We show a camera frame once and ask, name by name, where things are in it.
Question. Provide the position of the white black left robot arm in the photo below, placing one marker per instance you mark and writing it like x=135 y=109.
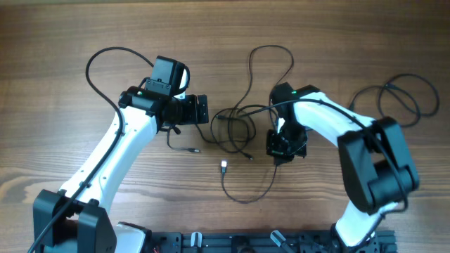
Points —
x=76 y=217

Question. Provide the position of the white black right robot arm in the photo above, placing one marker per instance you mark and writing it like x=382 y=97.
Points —
x=378 y=171

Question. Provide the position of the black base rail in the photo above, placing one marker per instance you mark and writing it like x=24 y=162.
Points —
x=301 y=242

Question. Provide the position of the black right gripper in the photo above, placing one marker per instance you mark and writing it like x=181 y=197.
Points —
x=273 y=150

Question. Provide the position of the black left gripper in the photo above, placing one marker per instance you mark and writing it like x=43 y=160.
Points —
x=191 y=116

